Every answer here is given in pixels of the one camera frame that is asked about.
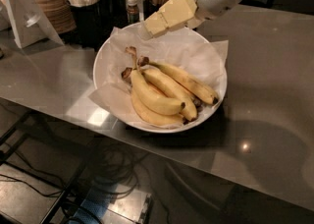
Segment small brown glass bottle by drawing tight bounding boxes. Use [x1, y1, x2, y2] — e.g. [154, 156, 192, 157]
[127, 0, 139, 24]

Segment small orange banana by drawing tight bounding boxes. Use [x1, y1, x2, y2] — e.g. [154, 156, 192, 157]
[148, 83, 167, 97]

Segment white bowl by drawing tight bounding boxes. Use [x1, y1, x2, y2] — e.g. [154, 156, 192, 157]
[92, 21, 229, 135]

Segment black cup with utensils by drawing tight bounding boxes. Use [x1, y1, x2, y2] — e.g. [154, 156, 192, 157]
[99, 0, 128, 33]

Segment white paper liner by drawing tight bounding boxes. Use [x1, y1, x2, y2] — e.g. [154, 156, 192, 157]
[87, 26, 230, 130]

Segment white paper bag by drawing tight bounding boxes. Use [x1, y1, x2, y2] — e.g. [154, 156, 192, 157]
[0, 0, 63, 48]

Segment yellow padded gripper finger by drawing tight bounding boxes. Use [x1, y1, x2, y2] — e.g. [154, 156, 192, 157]
[138, 0, 197, 40]

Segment yellow banana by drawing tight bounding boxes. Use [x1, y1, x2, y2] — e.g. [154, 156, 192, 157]
[125, 46, 185, 115]
[137, 65, 197, 123]
[121, 67, 185, 128]
[150, 62, 220, 105]

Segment black cup with wrapped straws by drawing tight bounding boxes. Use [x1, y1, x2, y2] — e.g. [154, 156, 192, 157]
[68, 0, 101, 49]

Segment blue grey box on floor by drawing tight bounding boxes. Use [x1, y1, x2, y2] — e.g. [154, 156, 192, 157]
[74, 178, 152, 224]

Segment black cables under table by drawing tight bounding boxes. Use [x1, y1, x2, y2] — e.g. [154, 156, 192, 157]
[0, 136, 151, 209]

